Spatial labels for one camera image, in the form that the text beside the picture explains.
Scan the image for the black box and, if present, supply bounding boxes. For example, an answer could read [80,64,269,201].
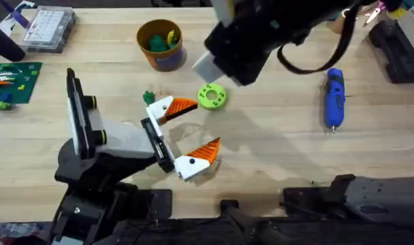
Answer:
[368,19,414,84]

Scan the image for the black rail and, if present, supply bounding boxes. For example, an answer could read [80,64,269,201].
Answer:
[50,217,414,245]

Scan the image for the green vegetable toy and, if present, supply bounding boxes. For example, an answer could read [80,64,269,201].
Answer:
[142,90,157,106]

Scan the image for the black cable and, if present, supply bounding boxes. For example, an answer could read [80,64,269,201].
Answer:
[276,5,361,76]

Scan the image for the wrist upright plate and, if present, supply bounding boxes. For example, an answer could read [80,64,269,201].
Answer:
[212,0,236,27]
[65,67,92,161]

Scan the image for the blue electric screwdriver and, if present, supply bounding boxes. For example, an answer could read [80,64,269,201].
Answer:
[324,67,347,134]

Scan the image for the scissors with pink handles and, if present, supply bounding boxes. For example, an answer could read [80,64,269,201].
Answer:
[362,0,387,28]

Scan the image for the green board with blocks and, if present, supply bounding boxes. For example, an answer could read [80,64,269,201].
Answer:
[0,61,44,110]

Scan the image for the orange tub with toys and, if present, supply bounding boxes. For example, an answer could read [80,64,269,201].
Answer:
[136,18,188,73]

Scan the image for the clear plastic parts box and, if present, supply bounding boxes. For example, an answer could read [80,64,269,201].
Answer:
[21,5,78,54]

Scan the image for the green disc with holes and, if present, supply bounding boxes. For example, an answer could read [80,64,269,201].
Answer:
[197,82,227,111]

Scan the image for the right wrist upright plate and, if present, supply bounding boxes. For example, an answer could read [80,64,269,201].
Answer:
[212,0,236,27]

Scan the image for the left wrist upright plate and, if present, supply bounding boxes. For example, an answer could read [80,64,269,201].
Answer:
[65,67,92,161]

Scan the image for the dark cylinder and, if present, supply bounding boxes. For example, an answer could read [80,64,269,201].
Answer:
[0,22,27,63]

